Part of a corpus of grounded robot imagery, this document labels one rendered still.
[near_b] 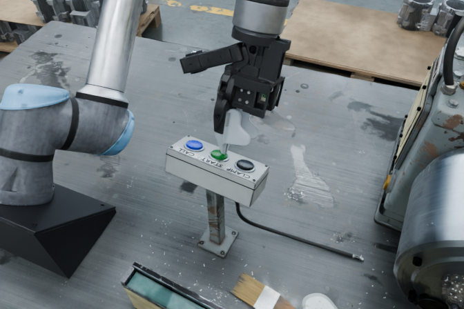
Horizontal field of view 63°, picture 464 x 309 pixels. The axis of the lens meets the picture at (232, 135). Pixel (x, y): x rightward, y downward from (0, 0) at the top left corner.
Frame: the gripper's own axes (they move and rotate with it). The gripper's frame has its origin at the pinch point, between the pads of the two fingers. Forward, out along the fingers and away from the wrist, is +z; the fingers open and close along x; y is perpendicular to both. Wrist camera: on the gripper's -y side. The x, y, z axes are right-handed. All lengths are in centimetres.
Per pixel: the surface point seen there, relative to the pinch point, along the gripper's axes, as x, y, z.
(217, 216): 2.6, 0.9, 16.8
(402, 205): 23.1, 33.3, 11.0
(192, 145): -0.9, -4.9, 1.5
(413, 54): 218, 33, 9
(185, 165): -3.5, -4.5, 4.3
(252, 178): -2.5, 7.4, 2.3
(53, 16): 115, -165, 23
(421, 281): -2.5, 35.8, 8.0
